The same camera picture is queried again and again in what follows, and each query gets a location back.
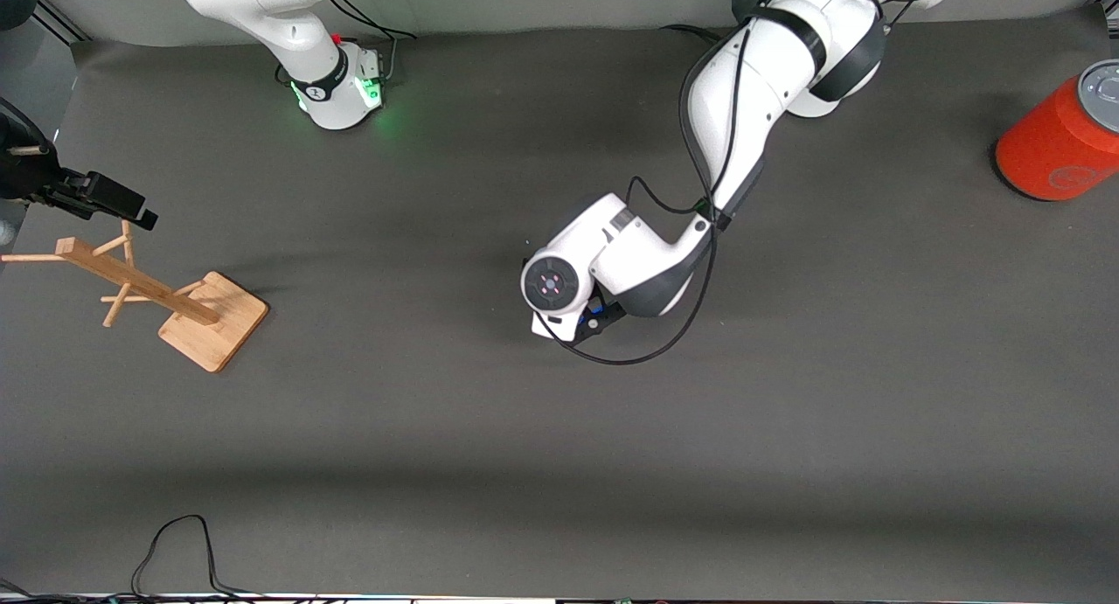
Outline wooden cup stand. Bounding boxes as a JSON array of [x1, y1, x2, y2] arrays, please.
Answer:
[[0, 220, 270, 374]]

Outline orange cylindrical can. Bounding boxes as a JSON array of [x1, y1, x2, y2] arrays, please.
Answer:
[[995, 59, 1119, 202]]

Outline aluminium frame profile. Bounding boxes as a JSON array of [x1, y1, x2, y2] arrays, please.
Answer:
[[35, 0, 90, 47]]

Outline black right arm base cables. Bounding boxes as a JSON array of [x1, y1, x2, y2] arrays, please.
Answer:
[[326, 0, 420, 85]]

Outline black arm base cables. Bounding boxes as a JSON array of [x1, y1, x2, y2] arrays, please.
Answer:
[[659, 24, 726, 45], [326, 0, 420, 85]]

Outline black left arm base cables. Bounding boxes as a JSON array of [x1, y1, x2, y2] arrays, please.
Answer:
[[659, 24, 726, 45]]

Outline black looped cable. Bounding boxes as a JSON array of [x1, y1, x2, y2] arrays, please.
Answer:
[[131, 514, 268, 601]]

